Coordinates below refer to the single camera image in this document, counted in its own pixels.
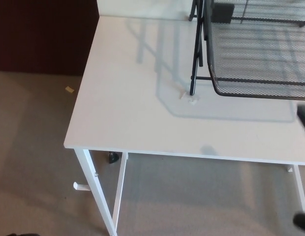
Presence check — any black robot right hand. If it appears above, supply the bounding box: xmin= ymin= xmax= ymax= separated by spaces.
xmin=293 ymin=105 xmax=305 ymax=232

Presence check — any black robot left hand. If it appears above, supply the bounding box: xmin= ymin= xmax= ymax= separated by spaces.
xmin=6 ymin=232 xmax=42 ymax=236

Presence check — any clear tape patch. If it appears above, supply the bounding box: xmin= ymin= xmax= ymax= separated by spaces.
xmin=180 ymin=91 xmax=200 ymax=104

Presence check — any black round knob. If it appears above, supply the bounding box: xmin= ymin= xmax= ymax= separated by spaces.
xmin=107 ymin=151 xmax=120 ymax=164

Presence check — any white metal table leg frame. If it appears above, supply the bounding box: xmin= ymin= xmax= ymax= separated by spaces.
xmin=73 ymin=148 xmax=130 ymax=236
xmin=284 ymin=164 xmax=305 ymax=214

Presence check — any black metal file tray frame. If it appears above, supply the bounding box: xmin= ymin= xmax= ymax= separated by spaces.
xmin=188 ymin=0 xmax=214 ymax=96

